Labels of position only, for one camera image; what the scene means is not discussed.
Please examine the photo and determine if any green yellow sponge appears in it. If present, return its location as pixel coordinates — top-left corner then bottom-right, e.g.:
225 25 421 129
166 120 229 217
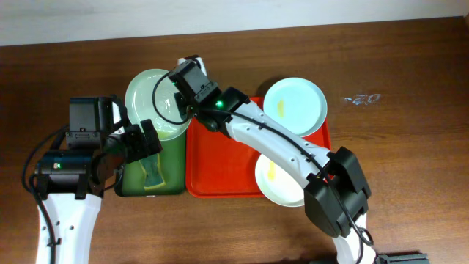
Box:
139 154 166 190

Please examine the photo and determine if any pale green plate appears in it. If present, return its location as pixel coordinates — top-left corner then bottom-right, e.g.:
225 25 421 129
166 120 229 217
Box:
125 69 190 141

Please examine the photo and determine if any white plate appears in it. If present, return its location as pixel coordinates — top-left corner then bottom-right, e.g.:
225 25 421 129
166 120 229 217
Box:
254 155 305 208

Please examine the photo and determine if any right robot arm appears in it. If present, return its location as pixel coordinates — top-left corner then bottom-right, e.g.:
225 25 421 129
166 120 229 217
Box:
167 58 378 263

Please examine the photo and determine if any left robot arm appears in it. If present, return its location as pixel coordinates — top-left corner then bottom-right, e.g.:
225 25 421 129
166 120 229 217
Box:
29 95 162 263

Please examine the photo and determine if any dark green tray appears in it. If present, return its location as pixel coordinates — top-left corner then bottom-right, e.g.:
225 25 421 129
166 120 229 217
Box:
114 132 186 197

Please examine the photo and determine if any light blue plate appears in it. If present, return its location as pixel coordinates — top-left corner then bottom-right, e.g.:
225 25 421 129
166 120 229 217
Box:
262 77 328 137

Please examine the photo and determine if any right black cable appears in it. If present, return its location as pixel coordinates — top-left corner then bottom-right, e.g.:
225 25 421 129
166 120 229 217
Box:
151 71 374 264

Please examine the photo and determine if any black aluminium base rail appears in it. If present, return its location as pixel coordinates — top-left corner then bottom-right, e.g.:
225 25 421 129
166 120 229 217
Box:
374 254 430 264

